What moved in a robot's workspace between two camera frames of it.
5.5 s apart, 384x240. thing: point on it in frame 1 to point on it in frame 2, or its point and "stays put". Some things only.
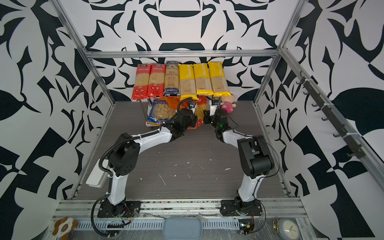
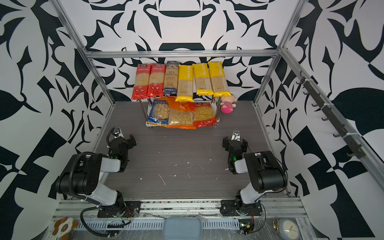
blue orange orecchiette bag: x=159 y=112 stays put
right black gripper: x=208 y=117 to x=228 y=144
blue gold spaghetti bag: x=172 y=82 stays put
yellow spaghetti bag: x=203 y=83 stays put
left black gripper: x=195 y=121 to x=130 y=144
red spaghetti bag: x=157 y=81 stays put
